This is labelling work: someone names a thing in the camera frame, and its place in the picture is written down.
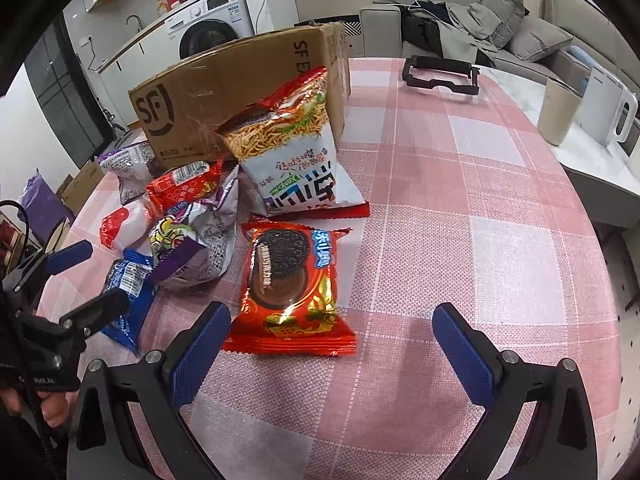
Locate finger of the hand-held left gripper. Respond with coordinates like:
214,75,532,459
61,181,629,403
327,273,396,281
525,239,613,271
59,287,132,338
2,240,94,293

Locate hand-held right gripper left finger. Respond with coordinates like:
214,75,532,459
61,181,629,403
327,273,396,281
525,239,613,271
67,301,233,480

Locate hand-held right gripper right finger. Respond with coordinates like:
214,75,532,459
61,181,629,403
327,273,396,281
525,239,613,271
431,302,598,480

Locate blue cookie packet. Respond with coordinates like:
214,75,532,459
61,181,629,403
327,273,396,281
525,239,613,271
101,249,158,353

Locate silver purple cartoon snack packet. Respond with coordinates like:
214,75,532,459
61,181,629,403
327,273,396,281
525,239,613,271
145,200,238,291

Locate red chocolate cookie packet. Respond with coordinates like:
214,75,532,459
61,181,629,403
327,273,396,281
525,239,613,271
221,217,358,358

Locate red patterned snack packet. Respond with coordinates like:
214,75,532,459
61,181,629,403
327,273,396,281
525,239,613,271
145,160,223,216

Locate large white noodle snack bag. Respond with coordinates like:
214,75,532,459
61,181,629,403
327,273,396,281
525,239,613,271
215,66,371,218

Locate brown cardboard box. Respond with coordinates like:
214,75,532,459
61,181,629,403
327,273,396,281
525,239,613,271
128,22,352,163

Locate person's left forearm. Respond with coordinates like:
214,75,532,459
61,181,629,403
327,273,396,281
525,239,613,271
0,410,66,480

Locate person's left hand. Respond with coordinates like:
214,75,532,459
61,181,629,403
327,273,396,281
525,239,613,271
0,389,76,429

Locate purple plastic bag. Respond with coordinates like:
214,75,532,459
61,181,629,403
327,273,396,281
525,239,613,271
17,170,76,241

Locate red and white snack packet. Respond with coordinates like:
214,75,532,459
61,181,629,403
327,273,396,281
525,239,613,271
99,199,153,251

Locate wooden rack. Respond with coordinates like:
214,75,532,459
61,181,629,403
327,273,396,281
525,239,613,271
0,212,28,267

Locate small open cardboard box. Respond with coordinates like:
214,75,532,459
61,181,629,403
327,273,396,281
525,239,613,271
60,160,106,216

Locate pink checked tablecloth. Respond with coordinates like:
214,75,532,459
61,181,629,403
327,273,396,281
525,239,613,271
37,56,623,480

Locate white perforated panel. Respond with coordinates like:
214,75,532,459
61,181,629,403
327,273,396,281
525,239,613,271
600,230,640,411

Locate white kitchen counter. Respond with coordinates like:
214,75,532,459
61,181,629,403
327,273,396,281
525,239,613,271
97,10,201,73

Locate metal faucet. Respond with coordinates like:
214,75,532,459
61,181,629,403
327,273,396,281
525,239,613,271
125,14,146,56

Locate beige cup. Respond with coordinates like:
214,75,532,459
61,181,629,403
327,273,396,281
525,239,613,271
537,77,583,147

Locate white electric kettle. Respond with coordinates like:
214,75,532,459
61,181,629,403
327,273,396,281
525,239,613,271
572,65,640,148

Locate white washing machine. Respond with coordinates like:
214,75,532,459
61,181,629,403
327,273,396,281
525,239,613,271
165,0,256,61

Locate grey sofa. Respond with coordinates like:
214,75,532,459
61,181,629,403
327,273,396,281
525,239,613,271
360,0,640,92

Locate light blue cushion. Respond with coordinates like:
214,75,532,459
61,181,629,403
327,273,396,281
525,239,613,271
567,45,598,68

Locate grey jacket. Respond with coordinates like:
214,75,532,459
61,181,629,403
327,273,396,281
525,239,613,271
445,2,502,68

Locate light grey pillow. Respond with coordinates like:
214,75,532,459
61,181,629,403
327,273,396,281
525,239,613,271
510,15,574,63

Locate black clothes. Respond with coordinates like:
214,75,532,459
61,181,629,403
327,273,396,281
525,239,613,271
400,0,451,58

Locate dark grey pillow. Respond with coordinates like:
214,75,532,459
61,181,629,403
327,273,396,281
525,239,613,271
477,0,527,51

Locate black plastic frame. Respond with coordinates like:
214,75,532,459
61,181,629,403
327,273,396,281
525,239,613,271
401,56,481,103

